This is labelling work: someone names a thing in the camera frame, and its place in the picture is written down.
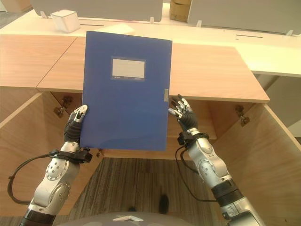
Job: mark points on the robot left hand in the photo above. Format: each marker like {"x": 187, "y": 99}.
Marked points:
{"x": 74, "y": 127}

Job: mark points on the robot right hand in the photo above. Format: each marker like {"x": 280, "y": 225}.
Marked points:
{"x": 185, "y": 115}

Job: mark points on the blue file folder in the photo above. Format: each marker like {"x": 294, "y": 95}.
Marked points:
{"x": 124, "y": 99}

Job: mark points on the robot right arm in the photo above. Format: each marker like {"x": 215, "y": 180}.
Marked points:
{"x": 218, "y": 174}

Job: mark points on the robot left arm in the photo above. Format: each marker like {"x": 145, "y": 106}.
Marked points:
{"x": 53, "y": 179}

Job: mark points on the wooden office cabinet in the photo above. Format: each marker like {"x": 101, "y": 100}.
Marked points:
{"x": 178, "y": 89}

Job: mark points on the wooden cabinet door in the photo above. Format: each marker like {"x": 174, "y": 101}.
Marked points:
{"x": 35, "y": 150}
{"x": 261, "y": 164}

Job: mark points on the brass door hinge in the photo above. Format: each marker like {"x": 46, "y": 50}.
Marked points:
{"x": 67, "y": 100}
{"x": 242, "y": 115}
{"x": 58, "y": 110}

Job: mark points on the robot dark foot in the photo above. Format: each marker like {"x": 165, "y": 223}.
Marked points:
{"x": 163, "y": 203}

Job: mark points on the cardboard box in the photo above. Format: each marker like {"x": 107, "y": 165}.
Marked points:
{"x": 179, "y": 10}

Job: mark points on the white square box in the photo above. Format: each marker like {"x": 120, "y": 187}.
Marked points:
{"x": 64, "y": 20}

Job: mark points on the robot grey torso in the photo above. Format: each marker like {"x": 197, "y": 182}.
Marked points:
{"x": 141, "y": 219}

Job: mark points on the grey desk partition panel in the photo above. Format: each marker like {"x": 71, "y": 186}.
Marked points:
{"x": 98, "y": 9}
{"x": 244, "y": 15}

